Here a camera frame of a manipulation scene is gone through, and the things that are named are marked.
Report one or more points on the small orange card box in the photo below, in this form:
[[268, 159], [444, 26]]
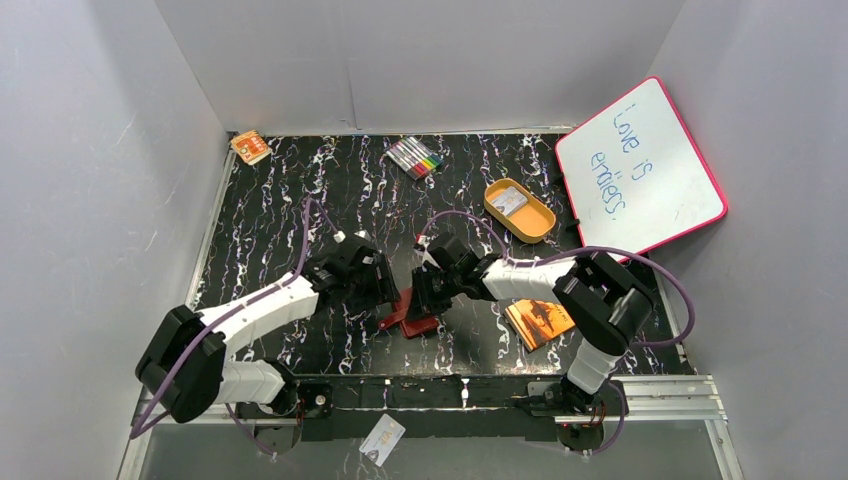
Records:
[[250, 147]]

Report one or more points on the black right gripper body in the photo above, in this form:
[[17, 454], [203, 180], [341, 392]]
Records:
[[435, 287]]

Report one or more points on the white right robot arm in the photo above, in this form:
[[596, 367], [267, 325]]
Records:
[[607, 304]]

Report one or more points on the pink framed whiteboard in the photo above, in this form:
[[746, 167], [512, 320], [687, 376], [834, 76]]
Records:
[[634, 176]]

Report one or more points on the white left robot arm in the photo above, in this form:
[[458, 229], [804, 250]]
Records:
[[190, 364]]

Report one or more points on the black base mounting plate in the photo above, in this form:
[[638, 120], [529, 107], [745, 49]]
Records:
[[531, 407]]

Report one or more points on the white credit card in tray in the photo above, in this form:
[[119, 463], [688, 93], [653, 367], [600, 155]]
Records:
[[509, 201]]

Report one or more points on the orange book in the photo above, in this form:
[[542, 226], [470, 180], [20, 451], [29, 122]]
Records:
[[538, 323]]

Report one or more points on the yellow oval tray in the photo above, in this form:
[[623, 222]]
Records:
[[532, 223]]

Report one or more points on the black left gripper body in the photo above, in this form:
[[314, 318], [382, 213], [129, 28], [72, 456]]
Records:
[[379, 283]]

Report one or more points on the pack of coloured markers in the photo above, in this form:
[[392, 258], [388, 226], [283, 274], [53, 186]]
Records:
[[414, 157]]

